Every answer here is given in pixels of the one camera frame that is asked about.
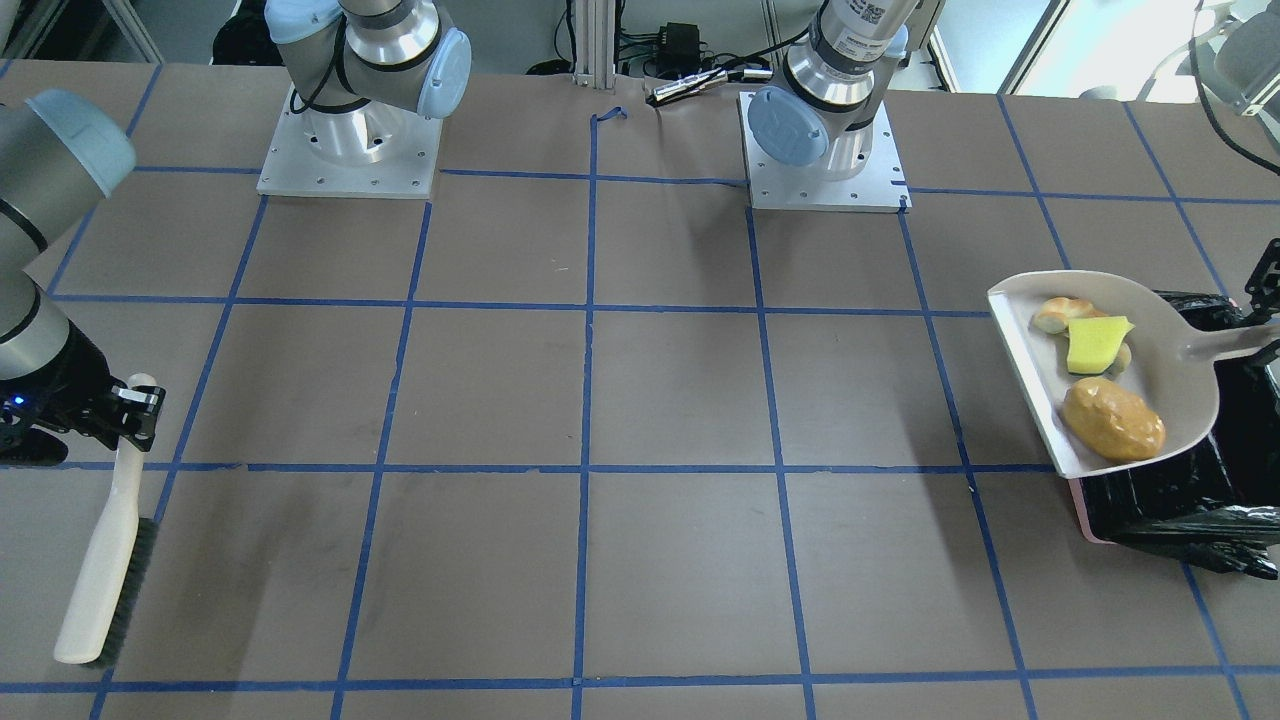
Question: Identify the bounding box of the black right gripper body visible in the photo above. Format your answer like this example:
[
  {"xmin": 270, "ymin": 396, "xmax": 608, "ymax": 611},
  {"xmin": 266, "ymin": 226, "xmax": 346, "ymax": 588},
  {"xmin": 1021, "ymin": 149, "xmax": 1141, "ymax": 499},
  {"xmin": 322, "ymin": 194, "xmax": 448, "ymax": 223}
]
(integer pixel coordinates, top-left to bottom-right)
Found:
[{"xmin": 1, "ymin": 324, "xmax": 122, "ymax": 466}]

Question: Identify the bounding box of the beige dustpan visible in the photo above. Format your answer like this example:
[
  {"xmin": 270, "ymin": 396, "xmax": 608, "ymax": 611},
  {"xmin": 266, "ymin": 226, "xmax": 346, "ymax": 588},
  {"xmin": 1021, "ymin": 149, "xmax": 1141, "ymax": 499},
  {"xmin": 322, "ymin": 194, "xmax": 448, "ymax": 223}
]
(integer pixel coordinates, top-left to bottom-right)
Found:
[{"xmin": 986, "ymin": 270, "xmax": 1280, "ymax": 480}]

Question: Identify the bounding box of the yellow green sponge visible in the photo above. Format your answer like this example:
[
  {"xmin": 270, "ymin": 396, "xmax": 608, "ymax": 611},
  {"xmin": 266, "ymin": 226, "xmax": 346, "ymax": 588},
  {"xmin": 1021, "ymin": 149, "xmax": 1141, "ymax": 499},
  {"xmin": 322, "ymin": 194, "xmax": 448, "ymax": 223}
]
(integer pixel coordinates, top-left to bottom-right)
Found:
[{"xmin": 1066, "ymin": 316, "xmax": 1135, "ymax": 375}]

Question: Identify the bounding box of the brown potato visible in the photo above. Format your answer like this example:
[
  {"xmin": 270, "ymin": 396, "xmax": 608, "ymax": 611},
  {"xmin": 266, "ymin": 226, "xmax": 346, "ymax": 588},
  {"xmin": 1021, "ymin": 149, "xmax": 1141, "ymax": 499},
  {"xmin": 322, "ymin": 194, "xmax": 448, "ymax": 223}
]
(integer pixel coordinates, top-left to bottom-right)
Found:
[{"xmin": 1061, "ymin": 377, "xmax": 1167, "ymax": 462}]

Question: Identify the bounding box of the beige hand brush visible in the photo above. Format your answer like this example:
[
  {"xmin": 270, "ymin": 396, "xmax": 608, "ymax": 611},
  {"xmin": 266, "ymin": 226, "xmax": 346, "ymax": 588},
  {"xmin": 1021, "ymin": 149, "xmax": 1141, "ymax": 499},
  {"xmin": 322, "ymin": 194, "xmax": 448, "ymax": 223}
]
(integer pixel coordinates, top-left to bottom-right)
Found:
[{"xmin": 52, "ymin": 373, "xmax": 165, "ymax": 667}]

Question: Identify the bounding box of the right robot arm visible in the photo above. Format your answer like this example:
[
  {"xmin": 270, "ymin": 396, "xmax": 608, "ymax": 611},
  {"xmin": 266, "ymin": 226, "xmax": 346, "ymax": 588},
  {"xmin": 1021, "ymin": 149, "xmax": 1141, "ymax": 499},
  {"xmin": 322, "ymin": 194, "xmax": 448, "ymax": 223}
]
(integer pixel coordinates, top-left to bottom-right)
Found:
[{"xmin": 1, "ymin": 1, "xmax": 474, "ymax": 468}]

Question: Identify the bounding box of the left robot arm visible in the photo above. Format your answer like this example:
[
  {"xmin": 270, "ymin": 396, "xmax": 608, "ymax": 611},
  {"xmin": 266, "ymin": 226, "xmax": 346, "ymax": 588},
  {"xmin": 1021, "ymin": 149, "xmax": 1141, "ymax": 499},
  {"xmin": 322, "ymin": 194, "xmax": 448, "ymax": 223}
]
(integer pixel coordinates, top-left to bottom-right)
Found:
[{"xmin": 740, "ymin": 1, "xmax": 1277, "ymax": 215}]

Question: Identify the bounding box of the pink bin with black bag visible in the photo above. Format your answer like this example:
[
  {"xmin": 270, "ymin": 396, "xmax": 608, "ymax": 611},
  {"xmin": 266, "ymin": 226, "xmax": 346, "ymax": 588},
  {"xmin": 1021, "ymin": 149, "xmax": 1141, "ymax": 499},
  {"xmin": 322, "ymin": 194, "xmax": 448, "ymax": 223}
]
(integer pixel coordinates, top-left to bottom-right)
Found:
[{"xmin": 1068, "ymin": 290, "xmax": 1280, "ymax": 580}]

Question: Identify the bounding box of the silver metal connector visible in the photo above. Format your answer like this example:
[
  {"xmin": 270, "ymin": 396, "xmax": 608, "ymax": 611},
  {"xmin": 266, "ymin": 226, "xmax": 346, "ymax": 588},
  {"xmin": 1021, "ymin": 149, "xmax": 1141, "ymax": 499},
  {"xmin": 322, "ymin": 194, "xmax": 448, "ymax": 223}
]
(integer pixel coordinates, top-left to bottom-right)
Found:
[{"xmin": 645, "ymin": 67, "xmax": 773, "ymax": 108}]

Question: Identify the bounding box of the black power adapter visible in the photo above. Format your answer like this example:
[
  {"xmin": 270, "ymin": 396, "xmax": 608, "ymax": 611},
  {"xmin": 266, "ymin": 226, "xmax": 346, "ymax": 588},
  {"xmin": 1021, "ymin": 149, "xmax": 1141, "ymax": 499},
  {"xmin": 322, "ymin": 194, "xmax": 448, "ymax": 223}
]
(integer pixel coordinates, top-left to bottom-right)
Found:
[{"xmin": 655, "ymin": 22, "xmax": 701, "ymax": 76}]

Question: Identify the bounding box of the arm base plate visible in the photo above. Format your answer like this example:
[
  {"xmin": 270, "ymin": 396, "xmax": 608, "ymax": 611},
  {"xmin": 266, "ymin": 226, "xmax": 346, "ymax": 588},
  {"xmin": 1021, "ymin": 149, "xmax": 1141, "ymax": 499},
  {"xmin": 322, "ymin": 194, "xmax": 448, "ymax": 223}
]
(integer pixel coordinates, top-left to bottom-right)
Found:
[
  {"xmin": 256, "ymin": 90, "xmax": 444, "ymax": 200},
  {"xmin": 739, "ymin": 92, "xmax": 913, "ymax": 213}
]

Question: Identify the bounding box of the aluminium frame post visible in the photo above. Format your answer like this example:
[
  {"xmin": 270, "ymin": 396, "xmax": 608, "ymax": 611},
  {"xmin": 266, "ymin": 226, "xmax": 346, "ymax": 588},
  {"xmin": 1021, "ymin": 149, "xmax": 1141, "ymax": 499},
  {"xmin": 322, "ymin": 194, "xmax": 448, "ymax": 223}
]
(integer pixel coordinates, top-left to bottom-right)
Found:
[{"xmin": 570, "ymin": 0, "xmax": 620, "ymax": 92}]

